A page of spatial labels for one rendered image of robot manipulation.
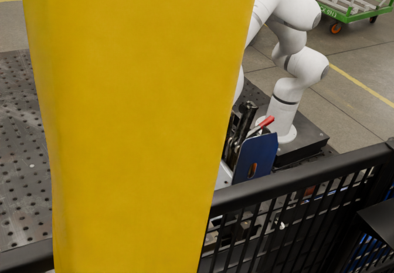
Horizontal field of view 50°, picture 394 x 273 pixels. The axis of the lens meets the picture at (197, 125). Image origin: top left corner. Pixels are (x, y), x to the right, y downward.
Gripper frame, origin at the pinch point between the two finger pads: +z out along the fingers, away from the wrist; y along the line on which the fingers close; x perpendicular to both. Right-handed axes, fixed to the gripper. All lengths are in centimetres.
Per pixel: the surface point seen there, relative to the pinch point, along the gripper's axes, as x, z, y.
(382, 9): -246, 78, -400
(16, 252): 56, -49, 51
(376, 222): 61, -38, 0
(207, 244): 31.0, -0.4, 8.4
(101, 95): 68, -74, 46
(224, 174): 5.4, 5.3, -12.4
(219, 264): 35.5, 2.4, 7.1
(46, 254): 57, -49, 48
